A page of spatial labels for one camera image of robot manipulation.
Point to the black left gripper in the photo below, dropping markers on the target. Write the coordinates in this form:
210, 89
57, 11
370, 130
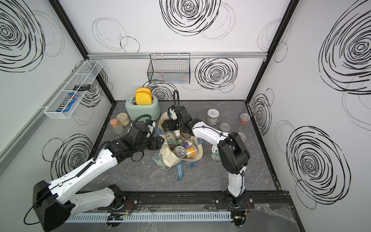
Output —
155, 146

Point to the yellow toast slice front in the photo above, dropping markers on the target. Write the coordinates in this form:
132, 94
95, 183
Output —
143, 98

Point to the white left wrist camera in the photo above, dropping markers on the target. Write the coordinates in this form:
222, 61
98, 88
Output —
151, 125

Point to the white wire wall shelf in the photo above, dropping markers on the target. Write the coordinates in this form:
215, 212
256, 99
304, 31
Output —
85, 75

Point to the purple flower label jar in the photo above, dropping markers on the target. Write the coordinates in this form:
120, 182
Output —
187, 143

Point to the silver label jar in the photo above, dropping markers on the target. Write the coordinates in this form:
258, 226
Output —
212, 117

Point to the black small box on shelf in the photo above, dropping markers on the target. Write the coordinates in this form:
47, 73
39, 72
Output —
84, 87

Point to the white slotted cable duct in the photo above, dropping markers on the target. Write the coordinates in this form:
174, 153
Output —
151, 217

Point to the blue candy packet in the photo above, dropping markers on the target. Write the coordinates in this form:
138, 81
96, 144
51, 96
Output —
67, 103

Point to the beige lid jar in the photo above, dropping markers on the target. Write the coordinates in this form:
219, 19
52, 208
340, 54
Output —
123, 119

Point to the black corner frame post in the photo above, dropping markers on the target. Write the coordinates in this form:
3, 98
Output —
274, 44
58, 8

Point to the black wire wall basket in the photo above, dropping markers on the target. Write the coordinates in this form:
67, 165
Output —
173, 71

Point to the grey wall rail back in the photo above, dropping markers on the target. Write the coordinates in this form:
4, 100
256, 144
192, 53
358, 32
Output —
177, 55

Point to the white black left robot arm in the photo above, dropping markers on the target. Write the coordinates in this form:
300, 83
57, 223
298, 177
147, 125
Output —
54, 202

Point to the yellow toast slice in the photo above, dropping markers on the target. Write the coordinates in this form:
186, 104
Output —
143, 90
143, 98

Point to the grey wall rail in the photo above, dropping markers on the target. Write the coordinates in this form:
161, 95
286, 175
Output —
177, 55
23, 136

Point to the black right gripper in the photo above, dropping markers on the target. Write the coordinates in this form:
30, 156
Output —
167, 126

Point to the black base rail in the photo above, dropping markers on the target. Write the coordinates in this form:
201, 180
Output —
218, 200

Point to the pink lid small jar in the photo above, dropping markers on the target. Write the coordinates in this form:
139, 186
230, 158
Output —
117, 127

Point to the black corner frame post left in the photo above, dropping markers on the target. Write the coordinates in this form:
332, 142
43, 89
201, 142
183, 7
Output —
58, 8

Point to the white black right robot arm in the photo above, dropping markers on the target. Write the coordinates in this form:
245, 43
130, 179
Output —
232, 150

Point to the cream canvas bag blue handles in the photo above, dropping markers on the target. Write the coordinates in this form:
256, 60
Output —
165, 158

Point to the mint green toaster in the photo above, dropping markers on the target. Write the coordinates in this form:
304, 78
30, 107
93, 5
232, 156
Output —
134, 110

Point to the grey wall rail left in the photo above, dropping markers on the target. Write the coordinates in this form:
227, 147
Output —
23, 136

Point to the red bee label seed jar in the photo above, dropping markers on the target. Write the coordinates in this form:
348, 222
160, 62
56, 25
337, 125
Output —
244, 118

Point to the large radish label seed jar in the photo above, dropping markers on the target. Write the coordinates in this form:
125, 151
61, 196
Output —
215, 156

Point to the yellow toast slice back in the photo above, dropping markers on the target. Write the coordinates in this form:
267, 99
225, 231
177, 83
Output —
143, 90

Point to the yellow strip lid seed jar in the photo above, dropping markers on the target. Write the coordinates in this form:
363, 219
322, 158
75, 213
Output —
225, 126

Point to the black corner frame post right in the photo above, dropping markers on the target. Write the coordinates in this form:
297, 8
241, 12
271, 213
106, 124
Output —
274, 44

